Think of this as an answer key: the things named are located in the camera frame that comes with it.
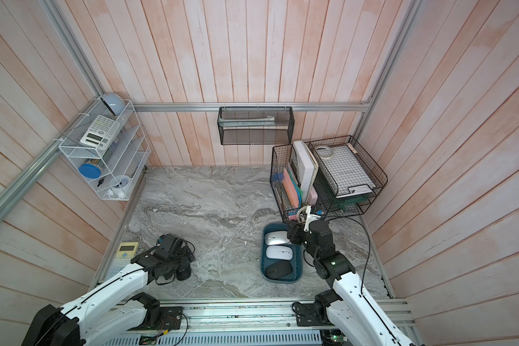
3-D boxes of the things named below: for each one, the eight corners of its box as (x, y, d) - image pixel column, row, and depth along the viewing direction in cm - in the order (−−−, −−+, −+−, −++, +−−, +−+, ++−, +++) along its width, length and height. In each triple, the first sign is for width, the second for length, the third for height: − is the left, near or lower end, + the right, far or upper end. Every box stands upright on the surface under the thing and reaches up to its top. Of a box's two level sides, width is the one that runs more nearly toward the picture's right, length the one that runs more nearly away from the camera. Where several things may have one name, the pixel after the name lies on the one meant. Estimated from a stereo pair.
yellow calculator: (108, 280, 84) (105, 278, 82) (123, 244, 93) (120, 242, 92) (125, 280, 84) (122, 278, 82) (138, 244, 93) (136, 242, 92)
